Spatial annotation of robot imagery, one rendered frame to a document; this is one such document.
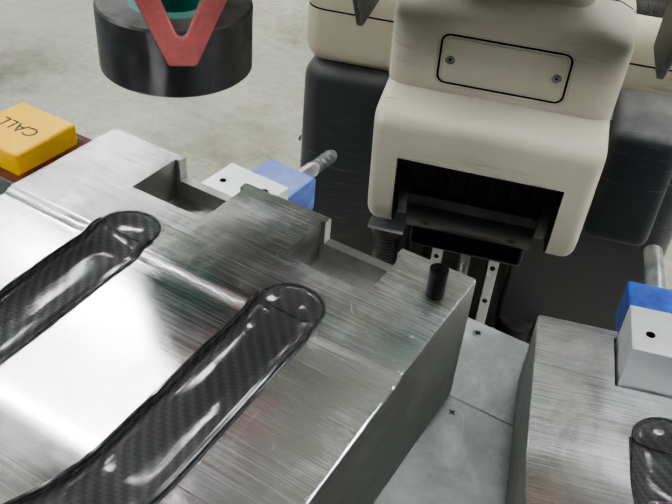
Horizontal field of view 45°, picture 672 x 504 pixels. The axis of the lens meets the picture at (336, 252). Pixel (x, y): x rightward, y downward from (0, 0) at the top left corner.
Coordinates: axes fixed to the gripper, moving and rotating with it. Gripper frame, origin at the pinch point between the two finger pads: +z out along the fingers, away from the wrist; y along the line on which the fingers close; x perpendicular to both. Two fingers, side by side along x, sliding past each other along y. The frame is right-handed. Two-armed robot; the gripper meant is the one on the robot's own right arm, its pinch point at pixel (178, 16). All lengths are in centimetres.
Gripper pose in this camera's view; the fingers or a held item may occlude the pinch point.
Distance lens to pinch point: 44.8
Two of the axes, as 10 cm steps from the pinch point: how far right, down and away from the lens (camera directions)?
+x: 9.8, -0.4, 1.9
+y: 1.8, 6.1, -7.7
